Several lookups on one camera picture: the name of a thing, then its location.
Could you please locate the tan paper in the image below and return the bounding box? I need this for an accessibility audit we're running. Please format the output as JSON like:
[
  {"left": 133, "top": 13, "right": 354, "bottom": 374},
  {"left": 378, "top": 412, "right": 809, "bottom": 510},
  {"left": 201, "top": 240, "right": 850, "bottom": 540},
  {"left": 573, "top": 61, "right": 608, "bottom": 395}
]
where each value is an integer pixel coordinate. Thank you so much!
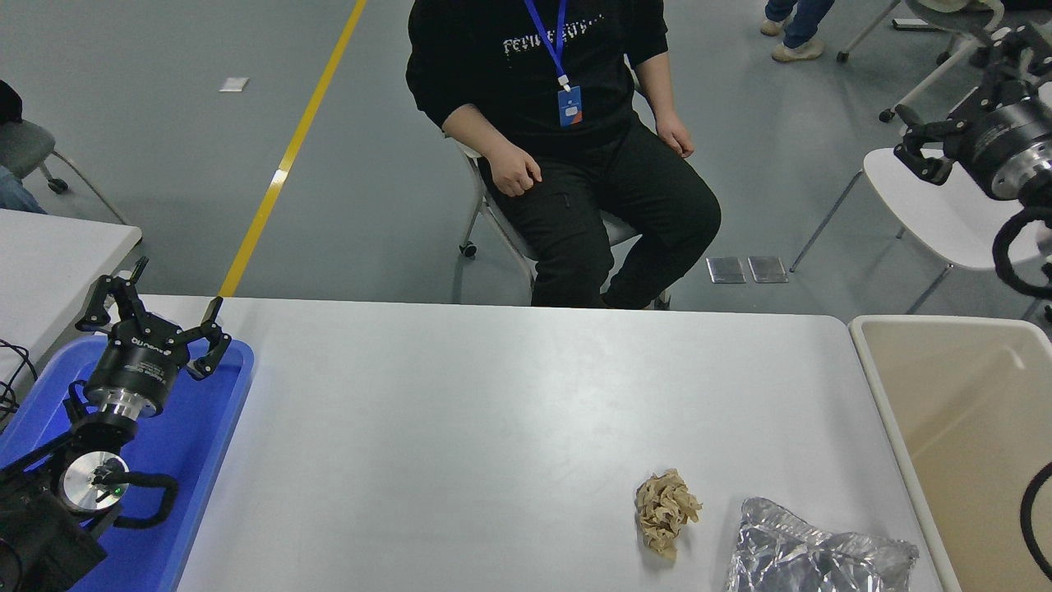
[{"left": 634, "top": 468, "right": 703, "bottom": 562}]

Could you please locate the person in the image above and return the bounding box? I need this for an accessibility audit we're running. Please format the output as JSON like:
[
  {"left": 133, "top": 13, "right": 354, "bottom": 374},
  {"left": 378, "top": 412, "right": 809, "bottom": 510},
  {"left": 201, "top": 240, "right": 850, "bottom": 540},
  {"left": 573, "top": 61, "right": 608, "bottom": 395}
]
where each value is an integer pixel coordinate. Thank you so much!
[
  {"left": 760, "top": 0, "right": 835, "bottom": 63},
  {"left": 0, "top": 80, "right": 46, "bottom": 215},
  {"left": 405, "top": 0, "right": 722, "bottom": 310}
]

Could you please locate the person's right hand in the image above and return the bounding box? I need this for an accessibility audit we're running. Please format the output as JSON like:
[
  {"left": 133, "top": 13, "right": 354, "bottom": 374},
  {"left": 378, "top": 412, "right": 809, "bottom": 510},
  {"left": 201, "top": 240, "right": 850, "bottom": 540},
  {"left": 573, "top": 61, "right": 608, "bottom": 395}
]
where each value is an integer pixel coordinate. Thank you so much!
[{"left": 487, "top": 146, "right": 543, "bottom": 198}]

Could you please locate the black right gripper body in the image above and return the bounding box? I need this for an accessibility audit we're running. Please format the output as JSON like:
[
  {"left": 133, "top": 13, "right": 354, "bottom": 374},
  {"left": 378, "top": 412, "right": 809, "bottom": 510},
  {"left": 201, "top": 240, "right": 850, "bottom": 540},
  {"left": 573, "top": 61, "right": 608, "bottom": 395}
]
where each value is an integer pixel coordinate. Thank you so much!
[{"left": 953, "top": 97, "right": 1052, "bottom": 175}]

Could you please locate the white-framed office chair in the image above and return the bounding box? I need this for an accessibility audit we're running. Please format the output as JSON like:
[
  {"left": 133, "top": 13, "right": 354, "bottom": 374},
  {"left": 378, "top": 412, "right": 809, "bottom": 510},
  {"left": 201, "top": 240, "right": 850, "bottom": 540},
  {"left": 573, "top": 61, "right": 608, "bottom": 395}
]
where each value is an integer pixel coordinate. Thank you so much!
[{"left": 448, "top": 78, "right": 671, "bottom": 312}]

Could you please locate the white side table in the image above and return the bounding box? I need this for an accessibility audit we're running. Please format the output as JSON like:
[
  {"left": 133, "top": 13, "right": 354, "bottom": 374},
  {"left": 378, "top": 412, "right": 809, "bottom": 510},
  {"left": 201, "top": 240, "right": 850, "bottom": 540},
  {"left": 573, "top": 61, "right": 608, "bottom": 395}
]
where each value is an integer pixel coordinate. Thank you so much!
[{"left": 0, "top": 208, "right": 143, "bottom": 387}]

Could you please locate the grey wheeled office chair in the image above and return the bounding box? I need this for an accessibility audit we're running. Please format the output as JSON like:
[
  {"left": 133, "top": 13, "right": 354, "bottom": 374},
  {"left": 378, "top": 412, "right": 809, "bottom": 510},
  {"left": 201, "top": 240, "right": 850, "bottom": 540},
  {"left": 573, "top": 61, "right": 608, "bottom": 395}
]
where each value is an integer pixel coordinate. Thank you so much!
[{"left": 836, "top": 0, "right": 1052, "bottom": 124}]

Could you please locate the white plastic chair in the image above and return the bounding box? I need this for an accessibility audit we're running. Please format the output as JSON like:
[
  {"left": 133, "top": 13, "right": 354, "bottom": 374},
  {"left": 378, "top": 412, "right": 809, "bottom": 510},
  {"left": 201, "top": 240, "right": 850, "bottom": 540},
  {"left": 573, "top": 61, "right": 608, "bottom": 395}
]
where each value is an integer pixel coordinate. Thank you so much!
[{"left": 789, "top": 62, "right": 1052, "bottom": 321}]

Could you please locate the large pale bin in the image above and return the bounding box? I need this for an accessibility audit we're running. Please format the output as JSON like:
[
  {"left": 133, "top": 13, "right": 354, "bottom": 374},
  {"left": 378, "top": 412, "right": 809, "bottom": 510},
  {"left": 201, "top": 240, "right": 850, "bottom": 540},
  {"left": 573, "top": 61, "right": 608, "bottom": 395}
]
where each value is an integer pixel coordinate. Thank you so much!
[{"left": 847, "top": 315, "right": 1052, "bottom": 592}]

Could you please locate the grey swivel chair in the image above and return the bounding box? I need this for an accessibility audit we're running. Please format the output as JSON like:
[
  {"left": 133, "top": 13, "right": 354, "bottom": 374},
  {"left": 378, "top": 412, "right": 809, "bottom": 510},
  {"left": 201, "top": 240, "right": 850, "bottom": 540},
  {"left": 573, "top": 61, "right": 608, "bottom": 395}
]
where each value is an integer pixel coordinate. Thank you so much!
[{"left": 0, "top": 119, "right": 131, "bottom": 227}]

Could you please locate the blue lanyard badge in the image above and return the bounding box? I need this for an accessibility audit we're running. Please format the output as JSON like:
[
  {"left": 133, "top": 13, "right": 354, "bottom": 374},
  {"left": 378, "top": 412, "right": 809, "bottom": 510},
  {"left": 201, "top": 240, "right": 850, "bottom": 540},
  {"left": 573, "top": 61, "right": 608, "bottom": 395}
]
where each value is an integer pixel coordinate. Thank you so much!
[{"left": 524, "top": 0, "right": 584, "bottom": 127}]

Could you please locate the yellow floor tape line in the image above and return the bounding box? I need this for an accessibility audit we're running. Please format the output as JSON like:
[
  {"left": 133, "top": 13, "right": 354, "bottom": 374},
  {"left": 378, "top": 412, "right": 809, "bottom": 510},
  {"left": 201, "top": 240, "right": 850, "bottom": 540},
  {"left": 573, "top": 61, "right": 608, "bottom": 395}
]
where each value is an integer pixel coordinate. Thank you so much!
[{"left": 217, "top": 0, "right": 367, "bottom": 298}]

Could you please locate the person's left hand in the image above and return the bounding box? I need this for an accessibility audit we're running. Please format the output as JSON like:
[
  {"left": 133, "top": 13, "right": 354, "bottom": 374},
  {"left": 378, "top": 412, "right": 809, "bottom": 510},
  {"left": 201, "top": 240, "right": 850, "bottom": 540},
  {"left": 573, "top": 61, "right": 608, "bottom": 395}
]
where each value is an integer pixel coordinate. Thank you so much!
[{"left": 655, "top": 111, "right": 696, "bottom": 159}]

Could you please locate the thin black cable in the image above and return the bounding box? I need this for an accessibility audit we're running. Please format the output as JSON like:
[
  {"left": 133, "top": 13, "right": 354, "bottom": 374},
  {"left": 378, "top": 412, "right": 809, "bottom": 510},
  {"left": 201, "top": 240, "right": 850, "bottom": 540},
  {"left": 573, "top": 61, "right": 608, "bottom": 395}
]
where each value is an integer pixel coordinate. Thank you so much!
[{"left": 0, "top": 341, "right": 38, "bottom": 428}]

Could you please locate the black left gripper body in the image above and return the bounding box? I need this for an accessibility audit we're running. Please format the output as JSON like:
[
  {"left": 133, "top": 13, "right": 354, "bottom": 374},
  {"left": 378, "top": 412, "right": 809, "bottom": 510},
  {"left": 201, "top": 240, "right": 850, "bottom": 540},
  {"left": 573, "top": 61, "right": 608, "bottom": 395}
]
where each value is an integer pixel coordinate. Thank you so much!
[{"left": 86, "top": 327, "right": 191, "bottom": 405}]

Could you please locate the blue plastic tray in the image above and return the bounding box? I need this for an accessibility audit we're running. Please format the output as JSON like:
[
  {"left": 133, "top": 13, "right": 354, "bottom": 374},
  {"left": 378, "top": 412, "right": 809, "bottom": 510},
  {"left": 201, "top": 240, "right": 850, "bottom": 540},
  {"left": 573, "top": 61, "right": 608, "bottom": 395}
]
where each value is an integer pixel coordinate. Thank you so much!
[{"left": 0, "top": 335, "right": 254, "bottom": 592}]

